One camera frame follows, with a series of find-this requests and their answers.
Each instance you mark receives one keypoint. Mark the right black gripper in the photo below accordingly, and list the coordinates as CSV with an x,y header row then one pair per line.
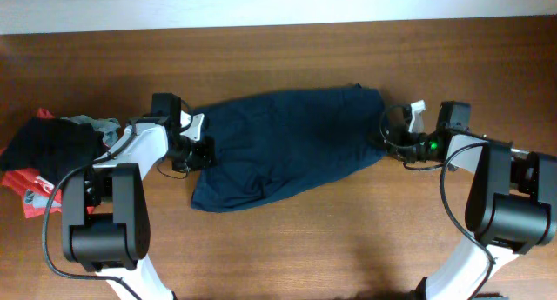
x,y
397,132

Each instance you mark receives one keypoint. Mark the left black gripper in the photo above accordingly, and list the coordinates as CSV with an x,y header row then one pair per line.
x,y
205,159

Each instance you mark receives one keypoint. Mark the navy blue shorts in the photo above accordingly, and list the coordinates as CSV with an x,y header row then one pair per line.
x,y
272,146

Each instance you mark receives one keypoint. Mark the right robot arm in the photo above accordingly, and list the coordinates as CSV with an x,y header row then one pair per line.
x,y
511,207

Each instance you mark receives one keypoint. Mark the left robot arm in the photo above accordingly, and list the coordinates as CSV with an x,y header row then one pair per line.
x,y
105,223

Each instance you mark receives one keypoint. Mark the light blue grey folded garment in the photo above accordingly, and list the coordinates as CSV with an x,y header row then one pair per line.
x,y
108,127

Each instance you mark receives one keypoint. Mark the black folded garment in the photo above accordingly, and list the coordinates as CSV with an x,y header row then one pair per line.
x,y
54,147

